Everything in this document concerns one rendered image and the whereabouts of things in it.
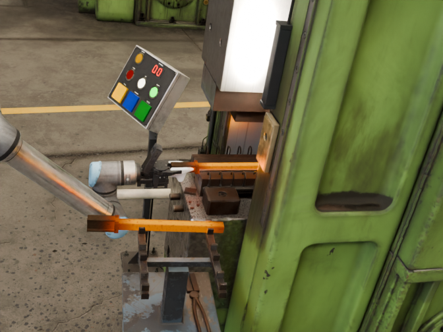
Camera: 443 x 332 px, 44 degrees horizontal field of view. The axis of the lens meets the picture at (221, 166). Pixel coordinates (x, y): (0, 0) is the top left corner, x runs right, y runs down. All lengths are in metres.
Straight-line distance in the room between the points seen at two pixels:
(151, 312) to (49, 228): 1.65
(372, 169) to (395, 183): 0.09
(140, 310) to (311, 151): 0.73
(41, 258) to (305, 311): 1.59
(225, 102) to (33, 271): 1.61
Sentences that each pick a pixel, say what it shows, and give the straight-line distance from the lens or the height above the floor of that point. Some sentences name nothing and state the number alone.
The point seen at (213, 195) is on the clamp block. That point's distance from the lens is 1.97.
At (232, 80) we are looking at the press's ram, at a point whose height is 1.40.
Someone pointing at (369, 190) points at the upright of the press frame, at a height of 1.17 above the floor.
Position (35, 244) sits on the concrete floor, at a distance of 3.26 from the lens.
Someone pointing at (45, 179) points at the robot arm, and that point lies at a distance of 1.80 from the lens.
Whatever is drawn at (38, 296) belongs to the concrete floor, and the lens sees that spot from 2.96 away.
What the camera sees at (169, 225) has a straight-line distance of 1.70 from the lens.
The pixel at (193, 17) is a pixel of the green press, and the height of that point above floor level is 0.13.
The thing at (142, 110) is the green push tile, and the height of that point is 1.01.
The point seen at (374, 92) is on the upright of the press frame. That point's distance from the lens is 1.66.
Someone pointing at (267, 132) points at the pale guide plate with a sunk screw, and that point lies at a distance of 1.72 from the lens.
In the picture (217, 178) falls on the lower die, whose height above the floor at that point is 0.99.
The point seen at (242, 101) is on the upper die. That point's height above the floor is 1.31.
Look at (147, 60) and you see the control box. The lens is 2.53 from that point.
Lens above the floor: 2.08
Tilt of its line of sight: 31 degrees down
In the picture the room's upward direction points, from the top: 10 degrees clockwise
